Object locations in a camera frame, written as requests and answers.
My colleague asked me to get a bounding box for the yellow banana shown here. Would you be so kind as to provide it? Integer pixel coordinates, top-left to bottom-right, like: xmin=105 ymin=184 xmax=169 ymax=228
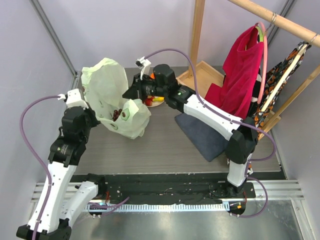
xmin=152 ymin=97 xmax=164 ymax=102

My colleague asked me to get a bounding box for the dark red grape bunch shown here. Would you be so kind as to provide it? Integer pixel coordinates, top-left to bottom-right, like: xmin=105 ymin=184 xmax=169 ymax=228
xmin=112 ymin=108 xmax=122 ymax=122

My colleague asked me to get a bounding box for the green avocado print plastic bag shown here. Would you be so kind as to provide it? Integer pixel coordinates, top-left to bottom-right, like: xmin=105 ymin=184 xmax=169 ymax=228
xmin=81 ymin=57 xmax=151 ymax=140

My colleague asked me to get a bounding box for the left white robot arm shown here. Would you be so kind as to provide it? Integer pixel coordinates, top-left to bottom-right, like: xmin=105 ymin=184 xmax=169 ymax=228
xmin=16 ymin=106 xmax=107 ymax=240

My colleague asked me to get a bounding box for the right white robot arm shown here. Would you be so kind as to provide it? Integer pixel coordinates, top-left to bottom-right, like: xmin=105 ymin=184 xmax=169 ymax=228
xmin=122 ymin=60 xmax=258 ymax=198

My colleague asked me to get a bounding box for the red strawberries cluster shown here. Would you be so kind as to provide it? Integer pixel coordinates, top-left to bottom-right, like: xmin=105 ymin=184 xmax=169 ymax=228
xmin=144 ymin=96 xmax=155 ymax=107

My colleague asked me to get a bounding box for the round wooden fruit plate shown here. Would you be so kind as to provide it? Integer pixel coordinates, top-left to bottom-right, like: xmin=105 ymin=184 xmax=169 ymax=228
xmin=148 ymin=99 xmax=165 ymax=108

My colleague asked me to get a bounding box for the wooden clothes rack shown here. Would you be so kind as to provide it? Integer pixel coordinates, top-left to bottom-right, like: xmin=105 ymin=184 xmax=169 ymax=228
xmin=177 ymin=0 xmax=320 ymax=133

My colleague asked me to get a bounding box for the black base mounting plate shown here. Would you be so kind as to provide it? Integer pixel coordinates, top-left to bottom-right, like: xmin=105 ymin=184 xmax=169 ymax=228
xmin=96 ymin=172 xmax=256 ymax=205

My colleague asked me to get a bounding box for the dark blue folded cloth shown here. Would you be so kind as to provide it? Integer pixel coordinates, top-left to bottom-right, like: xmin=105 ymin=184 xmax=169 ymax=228
xmin=174 ymin=113 xmax=228 ymax=162

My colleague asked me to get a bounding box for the red shirt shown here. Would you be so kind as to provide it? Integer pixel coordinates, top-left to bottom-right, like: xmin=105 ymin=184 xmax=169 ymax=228
xmin=204 ymin=26 xmax=264 ymax=119

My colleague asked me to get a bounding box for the pink plastic hanger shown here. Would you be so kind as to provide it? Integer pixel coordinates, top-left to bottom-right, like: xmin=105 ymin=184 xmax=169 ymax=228
xmin=256 ymin=21 xmax=268 ymax=105

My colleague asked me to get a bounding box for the orange black patterned garment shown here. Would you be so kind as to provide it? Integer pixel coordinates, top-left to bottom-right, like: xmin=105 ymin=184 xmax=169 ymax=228
xmin=225 ymin=41 xmax=313 ymax=175

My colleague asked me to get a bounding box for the wooden hanger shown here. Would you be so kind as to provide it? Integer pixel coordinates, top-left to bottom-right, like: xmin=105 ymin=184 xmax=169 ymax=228
xmin=260 ymin=43 xmax=310 ymax=112

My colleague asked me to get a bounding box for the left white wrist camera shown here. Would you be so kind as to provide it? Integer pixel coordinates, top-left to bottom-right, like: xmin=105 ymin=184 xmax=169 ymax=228
xmin=58 ymin=88 xmax=89 ymax=109

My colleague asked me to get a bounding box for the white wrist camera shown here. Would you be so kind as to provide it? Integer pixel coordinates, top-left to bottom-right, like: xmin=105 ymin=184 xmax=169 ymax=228
xmin=58 ymin=88 xmax=89 ymax=109
xmin=135 ymin=57 xmax=151 ymax=80

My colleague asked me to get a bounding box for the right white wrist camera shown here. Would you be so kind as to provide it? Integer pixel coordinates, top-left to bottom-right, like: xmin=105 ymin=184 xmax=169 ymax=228
xmin=135 ymin=57 xmax=151 ymax=80

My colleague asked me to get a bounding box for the aluminium corner frame profile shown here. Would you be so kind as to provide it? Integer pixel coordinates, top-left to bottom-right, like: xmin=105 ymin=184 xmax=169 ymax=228
xmin=29 ymin=0 xmax=78 ymax=79

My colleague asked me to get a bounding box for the white slotted cable duct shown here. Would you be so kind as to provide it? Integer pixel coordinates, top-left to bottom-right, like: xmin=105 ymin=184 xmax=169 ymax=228
xmin=84 ymin=202 xmax=230 ymax=213

